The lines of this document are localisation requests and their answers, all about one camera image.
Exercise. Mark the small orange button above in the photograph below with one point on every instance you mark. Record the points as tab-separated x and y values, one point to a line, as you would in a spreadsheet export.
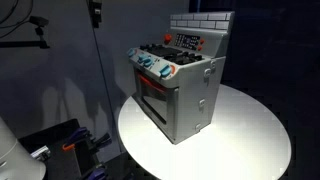
202	41

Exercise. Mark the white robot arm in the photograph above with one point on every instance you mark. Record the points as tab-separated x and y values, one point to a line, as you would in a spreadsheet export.
13	156

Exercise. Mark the blue stove knob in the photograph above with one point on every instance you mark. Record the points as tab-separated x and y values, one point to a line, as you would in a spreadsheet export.
131	52
142	58
164	70
148	62

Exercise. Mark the silver toy stove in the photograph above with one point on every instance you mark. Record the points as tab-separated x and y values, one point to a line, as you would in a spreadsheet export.
191	96

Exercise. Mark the large red stove button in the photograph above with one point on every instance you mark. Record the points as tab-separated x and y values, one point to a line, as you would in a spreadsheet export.
167	37

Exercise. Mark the black stove keypad panel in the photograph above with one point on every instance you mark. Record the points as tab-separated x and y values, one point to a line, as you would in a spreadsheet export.
186	41

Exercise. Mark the small orange button below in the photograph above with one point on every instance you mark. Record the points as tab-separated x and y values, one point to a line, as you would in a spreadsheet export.
199	48

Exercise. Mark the black burner grate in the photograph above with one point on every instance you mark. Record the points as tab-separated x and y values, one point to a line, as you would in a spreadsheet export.
183	58
160	50

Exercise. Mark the black spring clamp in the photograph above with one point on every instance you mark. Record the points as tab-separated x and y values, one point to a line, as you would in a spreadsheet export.
102	140

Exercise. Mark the round white table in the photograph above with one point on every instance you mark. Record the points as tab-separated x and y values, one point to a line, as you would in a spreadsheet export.
233	146

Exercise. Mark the black pole with device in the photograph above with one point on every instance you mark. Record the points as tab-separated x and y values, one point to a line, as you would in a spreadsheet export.
96	13

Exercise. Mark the orange tipped clamp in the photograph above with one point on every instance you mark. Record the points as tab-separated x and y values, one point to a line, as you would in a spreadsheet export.
67	147

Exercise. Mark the black tool cart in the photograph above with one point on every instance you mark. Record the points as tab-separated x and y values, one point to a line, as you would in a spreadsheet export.
66	163

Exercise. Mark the silver metal tool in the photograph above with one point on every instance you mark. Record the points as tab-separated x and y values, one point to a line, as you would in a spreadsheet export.
40	153

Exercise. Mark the black camera on mount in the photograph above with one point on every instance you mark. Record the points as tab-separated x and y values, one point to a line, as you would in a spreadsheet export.
38	20

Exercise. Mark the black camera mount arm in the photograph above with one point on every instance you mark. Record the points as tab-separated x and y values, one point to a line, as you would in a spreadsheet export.
23	44

